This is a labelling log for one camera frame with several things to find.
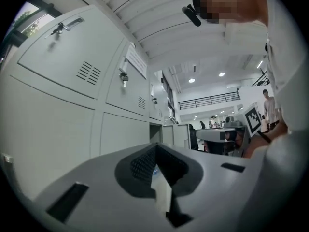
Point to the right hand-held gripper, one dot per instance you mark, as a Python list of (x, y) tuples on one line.
[(251, 122)]

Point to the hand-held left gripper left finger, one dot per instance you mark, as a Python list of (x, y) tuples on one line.
[(96, 178)]

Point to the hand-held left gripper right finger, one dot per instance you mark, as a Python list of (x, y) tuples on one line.
[(217, 190)]

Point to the grey metal locker door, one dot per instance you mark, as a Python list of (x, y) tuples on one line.
[(178, 135), (72, 52)]

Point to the grey metal locker cabinet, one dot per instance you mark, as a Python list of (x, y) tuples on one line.
[(60, 120)]

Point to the person's right forearm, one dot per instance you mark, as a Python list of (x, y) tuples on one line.
[(277, 132)]

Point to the black balcony railing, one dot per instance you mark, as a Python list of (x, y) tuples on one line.
[(207, 98)]

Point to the white paper notice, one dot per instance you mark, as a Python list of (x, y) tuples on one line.
[(137, 62)]

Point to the person's white t-shirt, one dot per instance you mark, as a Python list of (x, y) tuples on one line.
[(289, 57)]

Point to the person's head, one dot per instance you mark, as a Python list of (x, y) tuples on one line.
[(253, 8)]

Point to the black head-mounted camera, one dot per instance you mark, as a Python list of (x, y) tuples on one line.
[(193, 17)]

